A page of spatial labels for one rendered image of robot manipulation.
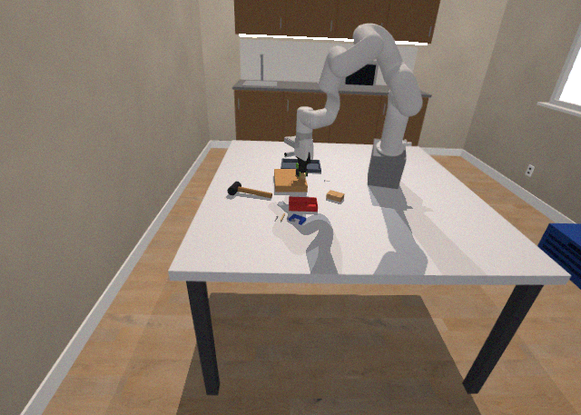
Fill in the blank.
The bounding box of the mallet with black head and wooden handle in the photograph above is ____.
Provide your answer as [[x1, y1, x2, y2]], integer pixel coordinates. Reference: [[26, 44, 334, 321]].
[[227, 182, 272, 198]]

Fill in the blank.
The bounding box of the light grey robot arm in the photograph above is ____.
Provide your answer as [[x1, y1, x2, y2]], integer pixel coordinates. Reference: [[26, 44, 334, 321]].
[[284, 24, 423, 156]]

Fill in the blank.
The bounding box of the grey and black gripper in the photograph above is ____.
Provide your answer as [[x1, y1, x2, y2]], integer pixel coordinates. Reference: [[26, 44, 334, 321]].
[[294, 138, 314, 173]]

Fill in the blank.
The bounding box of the light wooden board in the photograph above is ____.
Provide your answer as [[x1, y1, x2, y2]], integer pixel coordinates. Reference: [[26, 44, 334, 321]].
[[274, 169, 308, 192]]

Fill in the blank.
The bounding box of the small tan wooden block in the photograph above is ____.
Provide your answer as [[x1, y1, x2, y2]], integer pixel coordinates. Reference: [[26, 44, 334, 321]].
[[326, 190, 345, 202]]

